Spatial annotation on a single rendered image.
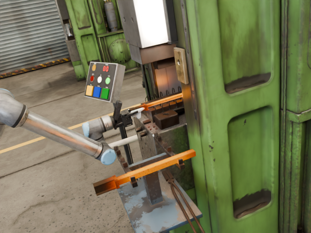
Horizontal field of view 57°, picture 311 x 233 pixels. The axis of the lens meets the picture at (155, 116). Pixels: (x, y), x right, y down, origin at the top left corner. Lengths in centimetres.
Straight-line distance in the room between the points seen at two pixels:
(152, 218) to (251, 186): 71
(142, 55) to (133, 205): 78
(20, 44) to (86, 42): 335
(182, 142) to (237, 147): 31
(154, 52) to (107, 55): 495
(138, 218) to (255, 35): 101
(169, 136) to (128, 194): 38
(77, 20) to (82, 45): 51
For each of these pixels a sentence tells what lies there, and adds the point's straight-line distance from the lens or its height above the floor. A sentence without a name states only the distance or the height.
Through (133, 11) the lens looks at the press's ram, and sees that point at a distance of 150.
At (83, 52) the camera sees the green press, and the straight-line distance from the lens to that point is 647.
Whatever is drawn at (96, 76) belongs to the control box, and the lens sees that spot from 222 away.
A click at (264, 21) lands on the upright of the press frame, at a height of 141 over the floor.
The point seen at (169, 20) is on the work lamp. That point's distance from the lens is 139.
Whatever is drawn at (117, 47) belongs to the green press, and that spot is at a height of 61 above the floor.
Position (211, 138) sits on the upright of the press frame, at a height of 93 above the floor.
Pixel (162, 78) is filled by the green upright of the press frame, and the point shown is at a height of 108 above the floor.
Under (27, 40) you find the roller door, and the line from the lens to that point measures 946.
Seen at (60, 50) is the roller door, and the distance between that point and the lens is 958.
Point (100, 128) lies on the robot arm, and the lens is 164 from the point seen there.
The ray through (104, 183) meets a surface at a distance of 114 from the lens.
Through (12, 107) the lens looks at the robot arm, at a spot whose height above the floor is 127.
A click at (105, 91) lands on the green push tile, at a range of 209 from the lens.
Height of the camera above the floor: 163
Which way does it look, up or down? 24 degrees down
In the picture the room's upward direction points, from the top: 10 degrees counter-clockwise
